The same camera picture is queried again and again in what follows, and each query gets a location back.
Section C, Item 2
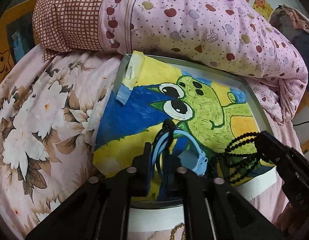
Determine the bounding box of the light blue kids watch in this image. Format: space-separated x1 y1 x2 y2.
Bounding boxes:
151 128 208 177

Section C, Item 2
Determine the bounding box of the gold chain bracelet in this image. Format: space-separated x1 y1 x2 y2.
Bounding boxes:
169 221 185 240

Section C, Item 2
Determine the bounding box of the black bead necklace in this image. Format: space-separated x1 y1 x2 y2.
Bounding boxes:
209 131 265 185

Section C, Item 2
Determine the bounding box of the person right hand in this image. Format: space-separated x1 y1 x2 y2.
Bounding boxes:
274 202 309 237

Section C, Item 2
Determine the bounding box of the white paper sheet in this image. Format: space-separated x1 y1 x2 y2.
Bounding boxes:
129 168 277 232

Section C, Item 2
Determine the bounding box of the green dinosaur drawing paper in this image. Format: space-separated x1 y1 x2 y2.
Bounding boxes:
93 52 274 187

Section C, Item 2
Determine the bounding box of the grey shallow box tray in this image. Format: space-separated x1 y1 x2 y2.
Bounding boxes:
131 55 276 210

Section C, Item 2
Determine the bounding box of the pink floral bed sheet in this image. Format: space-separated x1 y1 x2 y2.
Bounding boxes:
0 45 300 239

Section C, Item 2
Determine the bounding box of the blue plastic wrapped bundle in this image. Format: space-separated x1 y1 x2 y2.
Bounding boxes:
269 5 309 92

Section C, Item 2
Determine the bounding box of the pink dotted rolled quilt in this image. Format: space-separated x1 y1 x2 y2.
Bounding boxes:
98 0 308 123

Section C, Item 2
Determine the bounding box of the red checkered pillow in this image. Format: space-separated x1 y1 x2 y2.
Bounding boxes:
33 0 102 61

